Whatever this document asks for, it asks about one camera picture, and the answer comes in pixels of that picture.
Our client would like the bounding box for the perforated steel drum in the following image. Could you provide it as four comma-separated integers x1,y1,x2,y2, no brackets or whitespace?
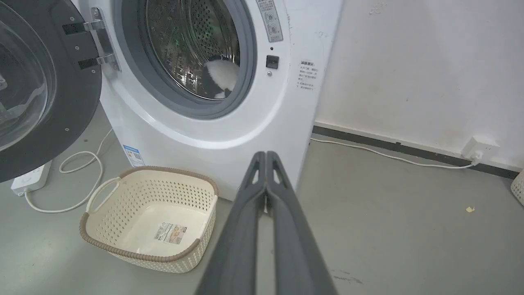
145,0,241,100

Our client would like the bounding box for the white front-load washing machine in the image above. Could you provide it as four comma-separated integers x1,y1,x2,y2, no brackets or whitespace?
72,0,344,201

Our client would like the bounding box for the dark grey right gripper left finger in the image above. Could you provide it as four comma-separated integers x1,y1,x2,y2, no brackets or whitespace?
196,151,267,295

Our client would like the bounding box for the white cloth in drum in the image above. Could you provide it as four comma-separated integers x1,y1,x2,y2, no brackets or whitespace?
202,59,240,100

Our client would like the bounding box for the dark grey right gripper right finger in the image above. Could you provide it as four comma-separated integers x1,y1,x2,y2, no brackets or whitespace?
266,151,339,295

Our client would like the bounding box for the grey instruction sticker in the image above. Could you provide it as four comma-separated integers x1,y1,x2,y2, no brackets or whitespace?
256,0,284,43

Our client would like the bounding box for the cream basket with woven pattern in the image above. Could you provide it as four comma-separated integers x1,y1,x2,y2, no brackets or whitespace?
510,169,524,207

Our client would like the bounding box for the paper label in basket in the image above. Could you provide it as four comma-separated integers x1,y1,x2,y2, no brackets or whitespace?
154,222,187,245

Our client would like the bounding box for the metal door hinge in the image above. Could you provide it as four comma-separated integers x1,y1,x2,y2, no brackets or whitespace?
84,7,122,73

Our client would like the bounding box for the cream perforated laundry basket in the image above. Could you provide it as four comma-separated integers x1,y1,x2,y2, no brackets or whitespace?
79,166,219,274

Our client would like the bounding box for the black round washer door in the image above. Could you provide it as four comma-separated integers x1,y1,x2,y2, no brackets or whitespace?
0,0,103,183

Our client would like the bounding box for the white cable along wall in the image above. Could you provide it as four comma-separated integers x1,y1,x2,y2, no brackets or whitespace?
310,138,478,170

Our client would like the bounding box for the white looped power cable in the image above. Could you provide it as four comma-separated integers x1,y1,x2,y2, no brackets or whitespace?
24,128,114,214

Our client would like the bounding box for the blue energy label sticker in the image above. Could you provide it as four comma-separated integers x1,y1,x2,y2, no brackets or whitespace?
122,144,146,168

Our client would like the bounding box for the white wall plug adapter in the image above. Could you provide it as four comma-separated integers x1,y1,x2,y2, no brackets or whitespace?
461,136,501,165

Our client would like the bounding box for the white power strip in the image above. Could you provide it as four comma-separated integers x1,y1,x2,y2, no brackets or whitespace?
10,161,53,197

